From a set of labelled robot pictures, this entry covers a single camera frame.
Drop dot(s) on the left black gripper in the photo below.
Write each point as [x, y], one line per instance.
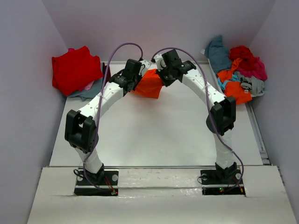
[138, 76]

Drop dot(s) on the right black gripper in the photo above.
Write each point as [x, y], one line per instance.
[166, 82]

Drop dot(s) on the orange t-shirt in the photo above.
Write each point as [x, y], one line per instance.
[150, 85]
[234, 89]

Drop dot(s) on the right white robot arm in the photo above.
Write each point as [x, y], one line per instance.
[221, 111]

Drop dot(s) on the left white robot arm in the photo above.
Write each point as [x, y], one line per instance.
[81, 127]

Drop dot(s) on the folded maroon t-shirt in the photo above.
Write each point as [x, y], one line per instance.
[105, 68]

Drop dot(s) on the folded light blue t-shirt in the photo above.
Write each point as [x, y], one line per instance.
[91, 93]

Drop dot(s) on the folded pink t-shirt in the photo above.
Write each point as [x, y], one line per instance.
[88, 87]

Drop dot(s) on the teal blue crumpled t-shirt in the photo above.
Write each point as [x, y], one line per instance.
[217, 55]

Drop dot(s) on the folded red t-shirt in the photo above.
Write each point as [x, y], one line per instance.
[74, 70]

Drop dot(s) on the cyan crumpled t-shirt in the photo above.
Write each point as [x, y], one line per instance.
[222, 85]

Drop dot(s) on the red crumpled t-shirt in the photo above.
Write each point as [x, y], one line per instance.
[247, 58]

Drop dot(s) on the grey crumpled t-shirt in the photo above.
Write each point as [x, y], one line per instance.
[252, 85]

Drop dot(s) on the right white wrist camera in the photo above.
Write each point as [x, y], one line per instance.
[159, 62]

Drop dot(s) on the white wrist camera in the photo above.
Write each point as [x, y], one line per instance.
[159, 62]
[145, 65]

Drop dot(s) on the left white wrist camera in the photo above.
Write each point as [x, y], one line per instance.
[145, 65]

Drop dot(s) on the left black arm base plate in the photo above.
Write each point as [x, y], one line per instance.
[107, 186]

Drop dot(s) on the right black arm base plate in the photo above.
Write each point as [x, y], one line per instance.
[214, 186]

